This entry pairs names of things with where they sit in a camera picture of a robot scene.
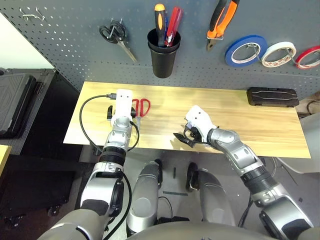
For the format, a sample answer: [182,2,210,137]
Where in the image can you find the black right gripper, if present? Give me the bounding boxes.
[173,116,209,149]

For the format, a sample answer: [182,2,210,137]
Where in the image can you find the orange black handled screwdriver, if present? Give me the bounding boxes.
[153,2,166,48]

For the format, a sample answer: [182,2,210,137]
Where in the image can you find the orange black pliers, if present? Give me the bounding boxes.
[206,0,241,52]

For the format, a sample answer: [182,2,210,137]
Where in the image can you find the grey metal pegboard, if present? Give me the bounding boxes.
[0,0,320,101]

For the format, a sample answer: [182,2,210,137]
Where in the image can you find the black right robot foot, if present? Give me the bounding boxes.
[186,162,200,192]

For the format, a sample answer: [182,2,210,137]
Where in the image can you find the black robot foot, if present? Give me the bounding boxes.
[152,158,163,188]
[186,162,200,192]

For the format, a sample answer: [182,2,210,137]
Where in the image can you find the black left robot foot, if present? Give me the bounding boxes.
[152,158,163,188]

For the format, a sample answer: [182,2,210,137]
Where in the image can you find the black plastic cup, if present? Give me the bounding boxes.
[146,27,182,79]

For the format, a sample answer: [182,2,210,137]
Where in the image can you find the large black flight case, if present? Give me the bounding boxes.
[0,67,58,156]

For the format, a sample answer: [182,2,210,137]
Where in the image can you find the silver right robot leg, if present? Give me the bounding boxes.
[196,168,236,227]

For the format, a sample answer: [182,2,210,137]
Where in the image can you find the silver robot leg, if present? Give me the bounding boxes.
[196,168,236,227]
[126,161,162,237]

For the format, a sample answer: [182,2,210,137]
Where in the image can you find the silver left robot leg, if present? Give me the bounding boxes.
[126,161,162,237]

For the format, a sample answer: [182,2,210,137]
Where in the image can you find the metal scissors hook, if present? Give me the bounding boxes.
[109,17,124,40]

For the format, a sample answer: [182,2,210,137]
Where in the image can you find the blue tape roll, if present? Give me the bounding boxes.
[224,34,269,68]

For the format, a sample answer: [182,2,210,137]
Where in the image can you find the flat black tool case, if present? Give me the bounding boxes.
[246,86,300,108]

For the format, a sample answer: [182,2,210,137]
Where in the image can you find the black ribbed plastic case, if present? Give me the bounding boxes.
[0,73,38,138]

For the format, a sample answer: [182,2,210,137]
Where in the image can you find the grey robot torso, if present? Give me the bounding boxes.
[124,221,278,240]

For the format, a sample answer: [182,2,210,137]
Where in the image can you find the black wheeled cart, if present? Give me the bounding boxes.
[0,149,77,222]

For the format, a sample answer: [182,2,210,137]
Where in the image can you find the metal tape hook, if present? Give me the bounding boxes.
[246,42,261,62]

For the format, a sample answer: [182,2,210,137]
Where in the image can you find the light wooden board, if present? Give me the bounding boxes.
[0,144,13,177]

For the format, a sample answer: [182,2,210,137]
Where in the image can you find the light grey chair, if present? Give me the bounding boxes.
[274,114,320,175]

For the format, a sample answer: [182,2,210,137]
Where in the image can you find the white tape roll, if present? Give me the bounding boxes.
[260,41,298,69]

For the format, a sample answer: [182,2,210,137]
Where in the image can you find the double prong metal hook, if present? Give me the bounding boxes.
[19,6,47,22]

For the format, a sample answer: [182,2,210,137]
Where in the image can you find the red tape roll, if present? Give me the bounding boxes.
[294,45,320,70]

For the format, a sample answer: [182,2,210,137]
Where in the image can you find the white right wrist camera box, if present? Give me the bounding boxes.
[184,105,218,141]

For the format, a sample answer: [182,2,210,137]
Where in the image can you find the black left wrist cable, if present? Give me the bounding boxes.
[79,92,140,153]

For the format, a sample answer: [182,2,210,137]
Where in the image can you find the black handled scissors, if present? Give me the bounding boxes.
[99,21,139,64]

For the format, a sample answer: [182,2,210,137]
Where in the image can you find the black floor cable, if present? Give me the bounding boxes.
[157,196,173,218]

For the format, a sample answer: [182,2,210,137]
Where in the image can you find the black cable loop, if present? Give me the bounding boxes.
[306,99,320,116]

